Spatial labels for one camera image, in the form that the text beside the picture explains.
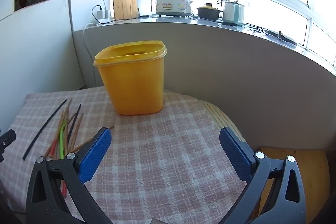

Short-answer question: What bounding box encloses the white power cable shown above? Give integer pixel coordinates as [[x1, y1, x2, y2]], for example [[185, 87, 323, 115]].
[[83, 22, 98, 86]]

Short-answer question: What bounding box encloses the green plastic spoon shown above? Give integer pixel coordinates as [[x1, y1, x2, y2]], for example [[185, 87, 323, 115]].
[[58, 120, 69, 160]]

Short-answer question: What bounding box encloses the striped beige mat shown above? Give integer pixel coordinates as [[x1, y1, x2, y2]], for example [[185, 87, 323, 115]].
[[202, 101, 247, 143]]

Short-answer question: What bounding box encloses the white ring light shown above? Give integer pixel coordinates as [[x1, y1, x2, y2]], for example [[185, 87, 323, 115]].
[[264, 28, 298, 46]]

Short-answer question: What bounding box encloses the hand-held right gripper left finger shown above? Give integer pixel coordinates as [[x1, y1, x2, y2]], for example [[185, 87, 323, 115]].
[[25, 127, 114, 224]]

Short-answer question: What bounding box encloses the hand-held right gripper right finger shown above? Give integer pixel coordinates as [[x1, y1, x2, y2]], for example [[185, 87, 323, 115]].
[[219, 127, 307, 224]]

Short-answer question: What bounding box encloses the black chopstick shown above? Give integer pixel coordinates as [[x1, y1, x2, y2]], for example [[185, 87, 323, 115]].
[[22, 99, 67, 161], [67, 104, 82, 144]]

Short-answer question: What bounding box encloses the pale green electric kettle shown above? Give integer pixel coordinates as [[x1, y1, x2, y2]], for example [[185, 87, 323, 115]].
[[222, 0, 246, 26]]

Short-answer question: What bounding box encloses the pink checked cloth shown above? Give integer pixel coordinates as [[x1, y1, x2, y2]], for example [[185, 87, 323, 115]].
[[0, 86, 248, 224]]

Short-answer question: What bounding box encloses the dark pot with yellow lid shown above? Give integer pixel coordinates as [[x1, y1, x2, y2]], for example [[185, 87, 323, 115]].
[[197, 3, 223, 21]]

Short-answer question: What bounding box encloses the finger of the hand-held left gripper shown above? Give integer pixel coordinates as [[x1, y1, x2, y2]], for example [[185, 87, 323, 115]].
[[0, 129, 17, 161]]

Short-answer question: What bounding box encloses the tangled black cable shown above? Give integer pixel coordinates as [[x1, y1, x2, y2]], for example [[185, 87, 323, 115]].
[[245, 23, 268, 35]]

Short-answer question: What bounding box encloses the bunch of brown chopsticks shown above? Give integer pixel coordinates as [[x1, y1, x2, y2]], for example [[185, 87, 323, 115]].
[[43, 98, 115, 198]]

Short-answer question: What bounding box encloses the black charger cable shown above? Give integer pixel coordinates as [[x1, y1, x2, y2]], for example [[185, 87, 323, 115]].
[[91, 5, 116, 24]]

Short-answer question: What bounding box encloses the white floral slow cooker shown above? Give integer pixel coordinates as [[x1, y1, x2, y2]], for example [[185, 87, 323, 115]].
[[154, 0, 194, 17]]

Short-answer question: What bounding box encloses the yellow plastic container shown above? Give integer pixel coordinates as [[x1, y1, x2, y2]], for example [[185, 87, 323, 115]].
[[93, 41, 168, 116]]

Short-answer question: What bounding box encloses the white cutting board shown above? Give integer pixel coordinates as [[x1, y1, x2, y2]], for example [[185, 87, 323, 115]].
[[136, 0, 151, 17]]

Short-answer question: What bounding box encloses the grey windowsill counter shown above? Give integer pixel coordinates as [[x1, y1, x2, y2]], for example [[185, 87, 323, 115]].
[[72, 15, 336, 151]]

